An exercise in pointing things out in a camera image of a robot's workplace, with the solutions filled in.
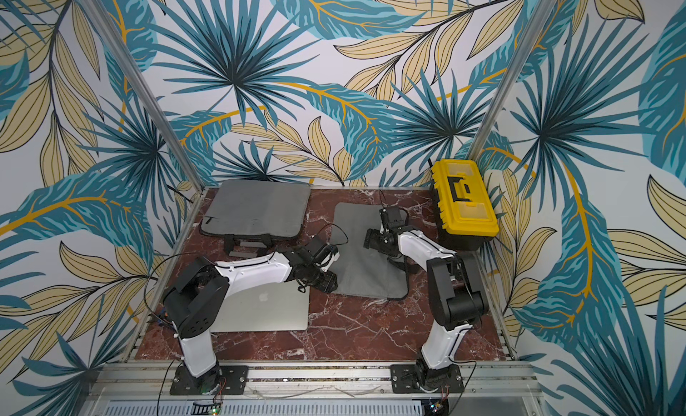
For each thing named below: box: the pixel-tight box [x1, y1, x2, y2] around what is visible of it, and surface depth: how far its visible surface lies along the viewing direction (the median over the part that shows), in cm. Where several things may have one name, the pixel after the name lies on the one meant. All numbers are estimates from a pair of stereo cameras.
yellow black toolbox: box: [430, 158, 500, 251], surface depth 96 cm
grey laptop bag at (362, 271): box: [332, 201, 408, 299], surface depth 93 cm
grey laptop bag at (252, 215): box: [200, 180, 311, 258], surface depth 108 cm
